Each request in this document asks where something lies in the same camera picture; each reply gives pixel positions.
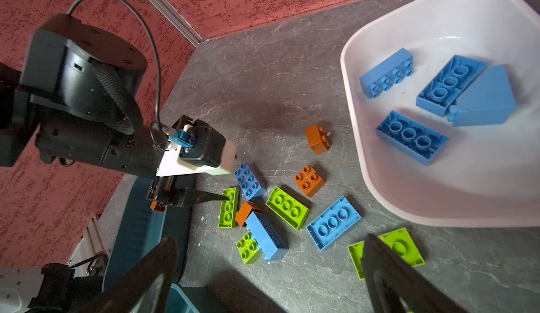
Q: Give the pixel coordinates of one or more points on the left aluminium corner post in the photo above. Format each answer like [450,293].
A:
[178,21]

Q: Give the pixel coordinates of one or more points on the teal bin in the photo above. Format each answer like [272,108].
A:
[178,301]
[141,229]

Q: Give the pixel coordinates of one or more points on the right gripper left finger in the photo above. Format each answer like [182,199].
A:
[145,288]

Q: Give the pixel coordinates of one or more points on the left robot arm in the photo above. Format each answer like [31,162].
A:
[75,98]

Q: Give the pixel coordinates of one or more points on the left teal bin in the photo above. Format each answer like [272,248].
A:
[141,229]

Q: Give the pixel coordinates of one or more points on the white plastic bin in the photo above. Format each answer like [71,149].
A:
[487,176]

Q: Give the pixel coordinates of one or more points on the green small brick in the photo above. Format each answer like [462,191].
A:
[249,249]

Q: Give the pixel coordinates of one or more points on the right teal bin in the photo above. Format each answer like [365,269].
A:
[178,301]

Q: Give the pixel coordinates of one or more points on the green long brick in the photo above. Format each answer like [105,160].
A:
[399,242]
[228,209]
[288,208]

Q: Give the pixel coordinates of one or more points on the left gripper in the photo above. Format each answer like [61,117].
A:
[161,190]

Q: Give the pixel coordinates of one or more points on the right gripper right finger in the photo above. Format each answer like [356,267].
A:
[393,284]

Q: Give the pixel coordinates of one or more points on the blue slope brick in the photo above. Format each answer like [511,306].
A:
[488,100]

